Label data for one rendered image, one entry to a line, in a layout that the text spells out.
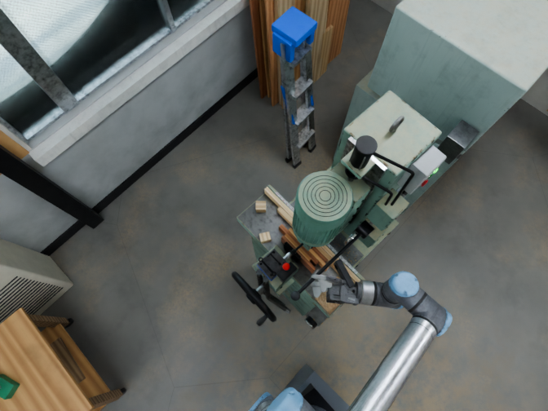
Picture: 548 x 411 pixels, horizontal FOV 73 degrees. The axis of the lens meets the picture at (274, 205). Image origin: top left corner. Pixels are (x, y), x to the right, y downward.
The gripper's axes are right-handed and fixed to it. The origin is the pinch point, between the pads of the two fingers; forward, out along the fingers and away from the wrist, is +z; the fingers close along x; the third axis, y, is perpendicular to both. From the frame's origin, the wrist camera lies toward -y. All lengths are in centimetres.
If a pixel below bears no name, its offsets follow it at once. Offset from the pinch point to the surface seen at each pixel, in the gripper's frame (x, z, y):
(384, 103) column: -47, -13, -48
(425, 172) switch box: -43, -28, -28
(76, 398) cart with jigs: 68, 97, 57
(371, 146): -55, -7, -26
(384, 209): -23.9, -21.6, -22.1
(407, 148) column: -47, -21, -33
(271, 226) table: 18.6, 16.0, -26.1
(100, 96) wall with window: 25, 115, -88
